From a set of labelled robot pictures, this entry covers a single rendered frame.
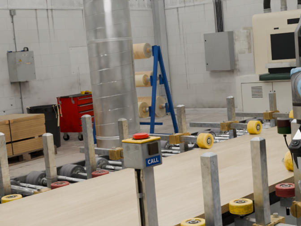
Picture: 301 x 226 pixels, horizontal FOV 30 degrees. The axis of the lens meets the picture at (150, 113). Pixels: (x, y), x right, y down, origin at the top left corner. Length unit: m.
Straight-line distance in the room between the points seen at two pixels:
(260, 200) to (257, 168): 0.10
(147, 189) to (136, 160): 0.08
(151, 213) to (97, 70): 4.44
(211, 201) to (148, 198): 0.26
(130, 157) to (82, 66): 9.79
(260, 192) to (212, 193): 0.26
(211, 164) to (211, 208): 0.13
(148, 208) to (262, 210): 0.52
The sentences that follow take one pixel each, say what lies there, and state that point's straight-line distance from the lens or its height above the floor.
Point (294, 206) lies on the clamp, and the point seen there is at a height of 0.86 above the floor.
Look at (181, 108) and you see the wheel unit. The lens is 3.14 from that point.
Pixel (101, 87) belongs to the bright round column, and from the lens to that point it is 5.78.
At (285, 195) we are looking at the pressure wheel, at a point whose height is 0.88.
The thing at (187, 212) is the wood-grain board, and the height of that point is 0.90.
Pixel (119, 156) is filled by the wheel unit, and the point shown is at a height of 0.94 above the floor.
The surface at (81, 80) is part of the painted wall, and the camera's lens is 11.11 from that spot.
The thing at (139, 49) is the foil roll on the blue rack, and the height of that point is 1.50.
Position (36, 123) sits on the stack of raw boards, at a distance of 8.67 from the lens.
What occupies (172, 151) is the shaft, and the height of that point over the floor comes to 0.81.
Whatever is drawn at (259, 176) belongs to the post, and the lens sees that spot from 1.81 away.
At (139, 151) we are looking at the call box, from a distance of 1.36.
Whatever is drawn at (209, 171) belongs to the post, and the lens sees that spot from 1.59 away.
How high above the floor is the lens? 1.43
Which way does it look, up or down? 6 degrees down
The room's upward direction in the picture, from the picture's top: 5 degrees counter-clockwise
